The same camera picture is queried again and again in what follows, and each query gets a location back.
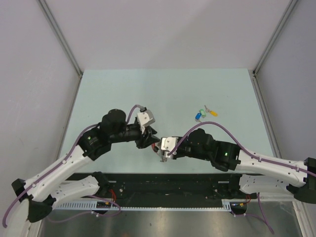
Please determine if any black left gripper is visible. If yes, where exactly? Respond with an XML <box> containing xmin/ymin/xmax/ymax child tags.
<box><xmin>110</xmin><ymin>123</ymin><xmax>159</xmax><ymax>148</ymax></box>

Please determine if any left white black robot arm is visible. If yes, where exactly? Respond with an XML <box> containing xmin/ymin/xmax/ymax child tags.
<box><xmin>11</xmin><ymin>105</ymin><xmax>159</xmax><ymax>223</ymax></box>

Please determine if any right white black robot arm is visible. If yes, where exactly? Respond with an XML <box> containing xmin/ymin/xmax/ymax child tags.
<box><xmin>165</xmin><ymin>128</ymin><xmax>316</xmax><ymax>204</ymax></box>

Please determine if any blue key tag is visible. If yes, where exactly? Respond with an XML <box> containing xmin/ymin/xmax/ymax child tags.
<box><xmin>195</xmin><ymin>113</ymin><xmax>202</xmax><ymax>122</ymax></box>

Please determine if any green key tag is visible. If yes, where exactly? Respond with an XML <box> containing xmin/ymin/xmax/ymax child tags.
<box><xmin>199</xmin><ymin>109</ymin><xmax>206</xmax><ymax>118</ymax></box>

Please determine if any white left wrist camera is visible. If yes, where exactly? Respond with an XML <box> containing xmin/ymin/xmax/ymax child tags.
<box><xmin>136</xmin><ymin>107</ymin><xmax>156</xmax><ymax>134</ymax></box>

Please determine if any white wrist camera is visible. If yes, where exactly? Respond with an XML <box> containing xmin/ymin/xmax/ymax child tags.
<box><xmin>158</xmin><ymin>137</ymin><xmax>179</xmax><ymax>162</ymax></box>
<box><xmin>136</xmin><ymin>107</ymin><xmax>156</xmax><ymax>134</ymax></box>

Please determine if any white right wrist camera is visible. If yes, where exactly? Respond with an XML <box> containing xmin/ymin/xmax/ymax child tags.
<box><xmin>158</xmin><ymin>137</ymin><xmax>179</xmax><ymax>162</ymax></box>

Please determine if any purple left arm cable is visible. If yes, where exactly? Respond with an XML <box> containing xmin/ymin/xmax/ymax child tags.
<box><xmin>1</xmin><ymin>104</ymin><xmax>145</xmax><ymax>228</ymax></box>

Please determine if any black mounting base plate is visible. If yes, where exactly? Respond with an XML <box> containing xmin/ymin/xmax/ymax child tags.
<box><xmin>64</xmin><ymin>172</ymin><xmax>259</xmax><ymax>207</ymax></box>

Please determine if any white slotted cable duct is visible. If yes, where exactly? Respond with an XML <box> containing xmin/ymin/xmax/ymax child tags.
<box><xmin>55</xmin><ymin>199</ymin><xmax>247</xmax><ymax>212</ymax></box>

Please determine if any aluminium right side rail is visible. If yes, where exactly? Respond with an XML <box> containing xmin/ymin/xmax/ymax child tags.
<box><xmin>250</xmin><ymin>71</ymin><xmax>282</xmax><ymax>158</ymax></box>

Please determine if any aluminium left corner post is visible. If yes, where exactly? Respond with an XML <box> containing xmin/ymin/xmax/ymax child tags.
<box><xmin>36</xmin><ymin>0</ymin><xmax>83</xmax><ymax>78</ymax></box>

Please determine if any aluminium corner post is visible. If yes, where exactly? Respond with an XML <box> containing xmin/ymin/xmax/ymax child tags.
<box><xmin>252</xmin><ymin>0</ymin><xmax>300</xmax><ymax>77</ymax></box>
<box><xmin>36</xmin><ymin>0</ymin><xmax>83</xmax><ymax>78</ymax></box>

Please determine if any aluminium right corner post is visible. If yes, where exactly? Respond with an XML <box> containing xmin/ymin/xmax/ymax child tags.
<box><xmin>252</xmin><ymin>0</ymin><xmax>300</xmax><ymax>77</ymax></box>

